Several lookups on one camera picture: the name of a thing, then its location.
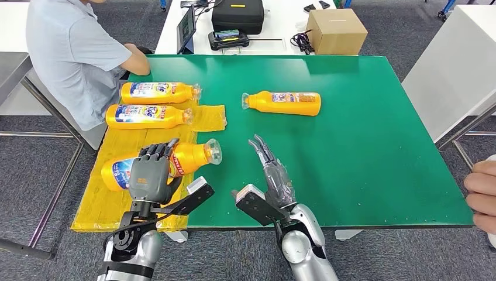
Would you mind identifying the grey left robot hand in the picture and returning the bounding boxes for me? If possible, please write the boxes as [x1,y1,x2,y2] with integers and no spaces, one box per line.
[128,138,183,205]

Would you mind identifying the person's hand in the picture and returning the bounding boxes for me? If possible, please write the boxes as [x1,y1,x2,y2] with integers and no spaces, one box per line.
[463,159,496,235]

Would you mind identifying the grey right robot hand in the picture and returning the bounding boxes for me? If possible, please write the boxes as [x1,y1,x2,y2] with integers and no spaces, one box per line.
[247,134,298,210]

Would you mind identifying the orange detergent bottle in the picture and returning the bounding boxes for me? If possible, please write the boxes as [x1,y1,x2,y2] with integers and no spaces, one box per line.
[120,81,202,105]
[105,104,194,131]
[240,90,322,117]
[101,138,223,193]

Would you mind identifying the yellow plastic film mat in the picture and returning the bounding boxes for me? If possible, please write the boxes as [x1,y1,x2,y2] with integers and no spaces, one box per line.
[70,98,228,234]

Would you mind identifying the white table foot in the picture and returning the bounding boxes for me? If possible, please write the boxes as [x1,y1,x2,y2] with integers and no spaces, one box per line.
[164,231,190,244]
[334,229,364,242]

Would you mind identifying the white table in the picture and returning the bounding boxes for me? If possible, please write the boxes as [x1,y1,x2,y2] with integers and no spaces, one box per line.
[401,4,496,172]
[154,0,359,56]

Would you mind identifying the person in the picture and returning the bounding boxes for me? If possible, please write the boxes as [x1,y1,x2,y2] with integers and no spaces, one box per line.
[25,0,151,132]

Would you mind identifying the black handheld controller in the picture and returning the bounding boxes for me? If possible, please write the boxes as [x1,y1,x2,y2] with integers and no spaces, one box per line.
[208,29,250,51]

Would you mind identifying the dark tablet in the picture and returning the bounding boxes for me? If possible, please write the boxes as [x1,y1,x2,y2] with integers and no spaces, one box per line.
[176,4,197,55]

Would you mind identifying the brown cardboard box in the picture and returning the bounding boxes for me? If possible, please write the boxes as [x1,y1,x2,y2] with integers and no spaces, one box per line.
[305,8,369,56]

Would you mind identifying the black carrying case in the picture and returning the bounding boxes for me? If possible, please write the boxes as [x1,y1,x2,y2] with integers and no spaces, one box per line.
[211,0,265,36]

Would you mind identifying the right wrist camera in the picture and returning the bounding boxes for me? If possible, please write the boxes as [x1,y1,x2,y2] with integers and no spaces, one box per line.
[235,183,288,227]

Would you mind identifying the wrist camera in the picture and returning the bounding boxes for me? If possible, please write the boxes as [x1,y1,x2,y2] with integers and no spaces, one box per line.
[170,176,215,216]
[235,183,288,227]

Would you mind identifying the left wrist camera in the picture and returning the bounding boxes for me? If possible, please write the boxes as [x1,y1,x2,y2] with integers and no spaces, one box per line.
[170,176,215,216]

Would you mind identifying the black cable bundle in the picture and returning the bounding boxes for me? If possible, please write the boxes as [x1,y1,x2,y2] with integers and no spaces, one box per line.
[290,29,315,56]

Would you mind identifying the steel frame table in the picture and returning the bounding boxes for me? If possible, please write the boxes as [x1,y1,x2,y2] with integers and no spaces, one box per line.
[0,52,98,261]

